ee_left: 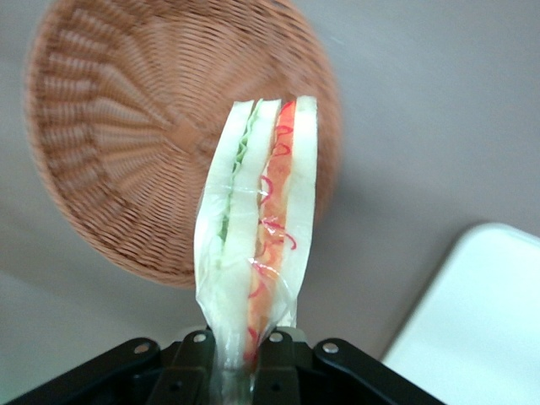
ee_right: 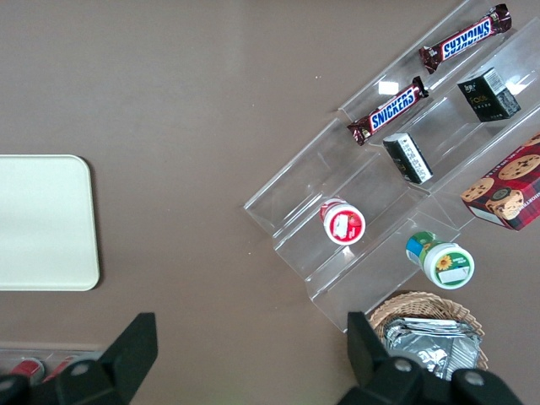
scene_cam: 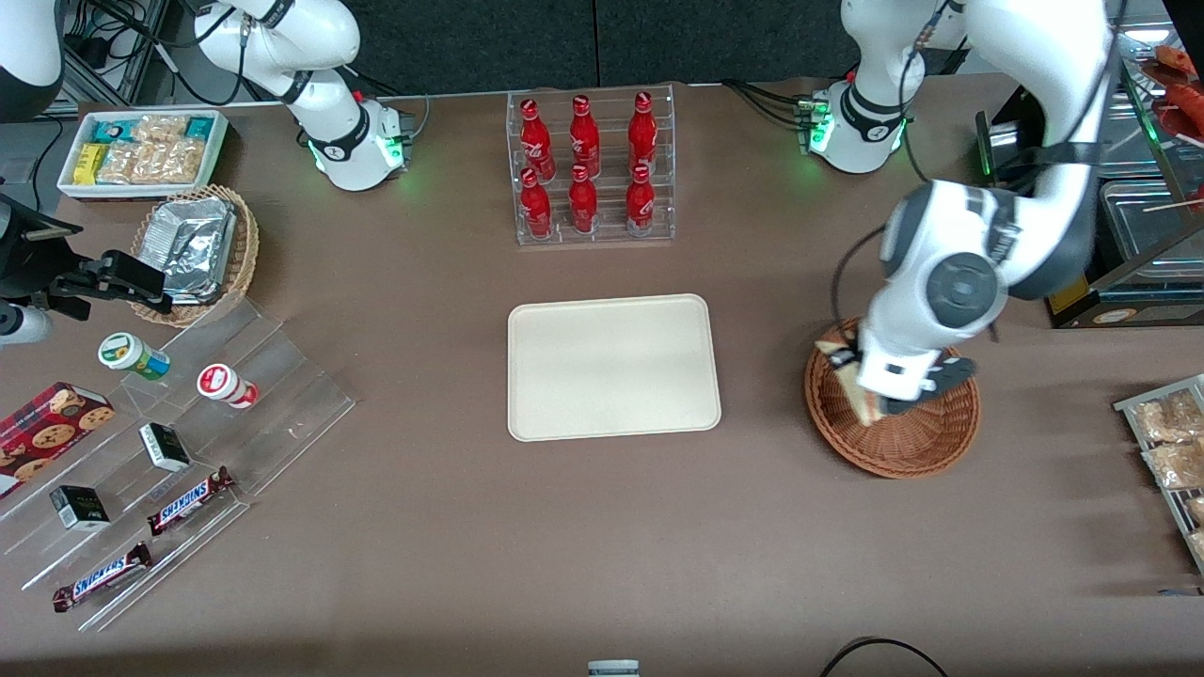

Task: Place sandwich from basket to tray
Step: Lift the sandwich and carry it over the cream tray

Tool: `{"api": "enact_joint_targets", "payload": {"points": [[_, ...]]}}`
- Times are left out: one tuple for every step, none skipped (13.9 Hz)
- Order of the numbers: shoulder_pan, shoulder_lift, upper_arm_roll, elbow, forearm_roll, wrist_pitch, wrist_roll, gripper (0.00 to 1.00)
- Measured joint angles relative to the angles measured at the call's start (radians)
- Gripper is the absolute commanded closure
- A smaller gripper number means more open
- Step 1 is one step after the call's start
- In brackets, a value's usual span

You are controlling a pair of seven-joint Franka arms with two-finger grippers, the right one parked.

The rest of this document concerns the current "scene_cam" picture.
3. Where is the metal wire tray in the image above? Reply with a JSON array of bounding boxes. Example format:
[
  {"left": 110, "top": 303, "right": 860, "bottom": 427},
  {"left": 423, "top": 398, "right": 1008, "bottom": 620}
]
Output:
[{"left": 1113, "top": 373, "right": 1204, "bottom": 576}]

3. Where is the clear rice cracker packet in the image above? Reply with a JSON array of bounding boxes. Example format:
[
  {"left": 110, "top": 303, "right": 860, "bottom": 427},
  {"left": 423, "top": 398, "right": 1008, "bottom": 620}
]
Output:
[
  {"left": 160, "top": 139, "right": 207, "bottom": 185},
  {"left": 132, "top": 114, "right": 190, "bottom": 148},
  {"left": 99, "top": 141, "right": 166, "bottom": 185}
]

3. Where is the red-lidded white cup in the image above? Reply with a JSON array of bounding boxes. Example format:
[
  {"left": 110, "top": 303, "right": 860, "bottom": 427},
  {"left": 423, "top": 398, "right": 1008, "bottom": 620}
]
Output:
[{"left": 196, "top": 363, "right": 261, "bottom": 411}]

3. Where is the Snickers chocolate bar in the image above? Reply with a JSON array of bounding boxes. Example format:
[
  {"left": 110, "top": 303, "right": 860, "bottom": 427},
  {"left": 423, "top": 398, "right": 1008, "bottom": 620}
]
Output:
[
  {"left": 52, "top": 542, "right": 154, "bottom": 614},
  {"left": 147, "top": 466, "right": 237, "bottom": 538}
]

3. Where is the black floor cable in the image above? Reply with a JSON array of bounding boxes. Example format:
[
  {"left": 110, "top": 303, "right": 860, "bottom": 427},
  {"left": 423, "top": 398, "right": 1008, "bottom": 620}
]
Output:
[{"left": 816, "top": 637, "right": 952, "bottom": 677}]

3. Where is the yellow snack bar packet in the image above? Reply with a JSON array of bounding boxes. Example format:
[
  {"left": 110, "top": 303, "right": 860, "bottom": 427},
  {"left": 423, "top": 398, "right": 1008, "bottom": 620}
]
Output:
[{"left": 72, "top": 142, "right": 110, "bottom": 187}]

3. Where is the red soda bottle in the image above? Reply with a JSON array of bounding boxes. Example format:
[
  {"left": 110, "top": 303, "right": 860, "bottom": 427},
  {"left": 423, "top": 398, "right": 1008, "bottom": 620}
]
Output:
[
  {"left": 628, "top": 91, "right": 658, "bottom": 176},
  {"left": 569, "top": 95, "right": 602, "bottom": 178},
  {"left": 626, "top": 164, "right": 657, "bottom": 236},
  {"left": 568, "top": 165, "right": 600, "bottom": 235},
  {"left": 520, "top": 167, "right": 554, "bottom": 240},
  {"left": 519, "top": 98, "right": 556, "bottom": 181}
]

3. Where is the black base cable bundle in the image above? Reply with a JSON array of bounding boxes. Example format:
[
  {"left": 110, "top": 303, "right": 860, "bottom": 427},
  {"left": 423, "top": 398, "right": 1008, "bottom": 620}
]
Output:
[
  {"left": 722, "top": 78, "right": 812, "bottom": 130},
  {"left": 56, "top": 0, "right": 311, "bottom": 106}
]

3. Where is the oval brown wicker basket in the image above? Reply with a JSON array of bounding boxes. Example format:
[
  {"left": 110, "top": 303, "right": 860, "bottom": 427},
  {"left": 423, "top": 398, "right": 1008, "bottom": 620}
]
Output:
[{"left": 130, "top": 184, "right": 261, "bottom": 328}]

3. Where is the clear acrylic bottle rack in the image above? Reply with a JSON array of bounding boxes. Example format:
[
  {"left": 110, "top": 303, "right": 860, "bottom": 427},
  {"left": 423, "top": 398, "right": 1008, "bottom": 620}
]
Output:
[{"left": 506, "top": 85, "right": 678, "bottom": 247}]

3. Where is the clear acrylic stepped display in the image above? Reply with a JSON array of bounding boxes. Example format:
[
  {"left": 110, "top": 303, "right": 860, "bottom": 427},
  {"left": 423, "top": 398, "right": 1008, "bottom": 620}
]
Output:
[{"left": 0, "top": 299, "right": 356, "bottom": 633}]

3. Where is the green-lidded white cup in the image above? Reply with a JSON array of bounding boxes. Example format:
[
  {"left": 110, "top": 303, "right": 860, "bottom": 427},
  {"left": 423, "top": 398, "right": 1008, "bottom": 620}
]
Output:
[{"left": 98, "top": 332, "right": 173, "bottom": 382}]

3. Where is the triangular layered sandwich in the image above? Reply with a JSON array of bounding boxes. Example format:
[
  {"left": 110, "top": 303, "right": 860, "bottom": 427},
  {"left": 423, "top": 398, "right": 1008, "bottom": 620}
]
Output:
[{"left": 815, "top": 334, "right": 887, "bottom": 426}]

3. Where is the silver foil bag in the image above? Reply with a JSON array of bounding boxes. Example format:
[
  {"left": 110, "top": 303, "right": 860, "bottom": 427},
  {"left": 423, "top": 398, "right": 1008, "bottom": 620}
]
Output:
[{"left": 141, "top": 197, "right": 237, "bottom": 305}]

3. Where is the round brown wicker basket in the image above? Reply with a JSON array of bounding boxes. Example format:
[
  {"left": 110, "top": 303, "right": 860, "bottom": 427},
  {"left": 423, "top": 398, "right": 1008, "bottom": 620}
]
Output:
[{"left": 803, "top": 317, "right": 981, "bottom": 480}]

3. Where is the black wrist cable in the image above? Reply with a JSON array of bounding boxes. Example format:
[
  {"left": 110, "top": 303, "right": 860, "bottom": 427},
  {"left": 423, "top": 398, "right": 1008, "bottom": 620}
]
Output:
[{"left": 831, "top": 224, "right": 891, "bottom": 332}]

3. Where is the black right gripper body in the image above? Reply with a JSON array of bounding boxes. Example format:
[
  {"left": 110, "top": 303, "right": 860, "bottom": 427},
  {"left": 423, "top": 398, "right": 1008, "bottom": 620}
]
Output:
[{"left": 0, "top": 193, "right": 87, "bottom": 304}]

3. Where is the red chocolate cookie box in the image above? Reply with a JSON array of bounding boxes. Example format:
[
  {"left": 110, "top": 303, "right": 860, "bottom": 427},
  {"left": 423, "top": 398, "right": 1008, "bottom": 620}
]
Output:
[{"left": 0, "top": 381, "right": 117, "bottom": 500}]

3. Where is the white rectangular snack bin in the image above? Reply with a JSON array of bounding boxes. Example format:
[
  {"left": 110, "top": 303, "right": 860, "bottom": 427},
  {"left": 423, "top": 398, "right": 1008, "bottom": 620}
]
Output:
[{"left": 56, "top": 108, "right": 230, "bottom": 202}]

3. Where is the small black box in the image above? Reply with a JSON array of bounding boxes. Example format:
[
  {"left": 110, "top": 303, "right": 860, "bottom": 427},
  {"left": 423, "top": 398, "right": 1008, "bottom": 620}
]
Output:
[
  {"left": 49, "top": 484, "right": 112, "bottom": 533},
  {"left": 138, "top": 422, "right": 193, "bottom": 474}
]

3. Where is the black warming display cabinet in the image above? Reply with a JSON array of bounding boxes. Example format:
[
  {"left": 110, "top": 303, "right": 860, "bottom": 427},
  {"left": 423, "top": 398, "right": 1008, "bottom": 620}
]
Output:
[{"left": 974, "top": 38, "right": 1204, "bottom": 330}]

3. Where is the steel food pan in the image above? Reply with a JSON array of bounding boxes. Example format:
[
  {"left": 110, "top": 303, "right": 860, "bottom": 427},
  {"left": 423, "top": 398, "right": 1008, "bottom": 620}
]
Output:
[{"left": 1099, "top": 179, "right": 1204, "bottom": 278}]

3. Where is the cream plastic tray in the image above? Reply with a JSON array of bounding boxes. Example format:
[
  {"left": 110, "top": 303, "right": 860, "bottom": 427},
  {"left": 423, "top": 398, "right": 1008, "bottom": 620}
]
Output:
[{"left": 507, "top": 293, "right": 722, "bottom": 443}]

